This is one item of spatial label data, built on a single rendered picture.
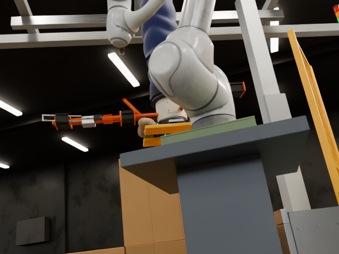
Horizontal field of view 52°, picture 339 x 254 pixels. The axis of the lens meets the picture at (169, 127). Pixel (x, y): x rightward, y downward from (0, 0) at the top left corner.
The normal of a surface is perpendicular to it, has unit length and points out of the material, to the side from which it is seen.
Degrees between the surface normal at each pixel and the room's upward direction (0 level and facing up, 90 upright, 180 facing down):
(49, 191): 90
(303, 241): 90
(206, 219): 90
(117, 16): 86
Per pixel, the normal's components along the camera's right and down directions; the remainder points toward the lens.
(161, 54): -0.52, -0.17
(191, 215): -0.27, -0.33
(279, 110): 0.10, -0.38
